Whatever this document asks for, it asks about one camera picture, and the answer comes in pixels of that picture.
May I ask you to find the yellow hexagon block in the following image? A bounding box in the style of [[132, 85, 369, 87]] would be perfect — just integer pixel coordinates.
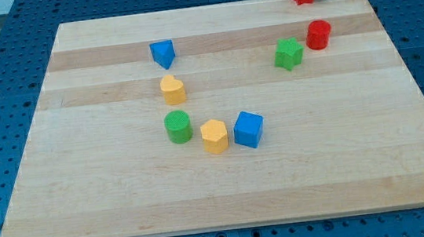
[[200, 119, 229, 155]]

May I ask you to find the green cylinder block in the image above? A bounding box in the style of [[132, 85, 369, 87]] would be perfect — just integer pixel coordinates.
[[164, 110, 193, 144]]

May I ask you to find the red cylinder block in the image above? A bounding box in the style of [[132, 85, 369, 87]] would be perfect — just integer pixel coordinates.
[[305, 20, 331, 50]]

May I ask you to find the light wooden board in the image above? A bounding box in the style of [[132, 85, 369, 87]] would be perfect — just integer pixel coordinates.
[[0, 0, 424, 237]]

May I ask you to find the green star block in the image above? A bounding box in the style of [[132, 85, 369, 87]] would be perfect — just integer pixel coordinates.
[[275, 37, 304, 71]]

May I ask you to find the blue triangle block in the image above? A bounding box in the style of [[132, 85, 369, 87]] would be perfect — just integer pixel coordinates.
[[149, 39, 175, 70]]

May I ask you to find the yellow heart block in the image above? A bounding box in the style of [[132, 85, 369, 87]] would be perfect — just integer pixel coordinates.
[[159, 75, 186, 105]]

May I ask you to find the blue cube block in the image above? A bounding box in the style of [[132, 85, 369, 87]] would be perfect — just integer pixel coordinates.
[[233, 111, 264, 148]]

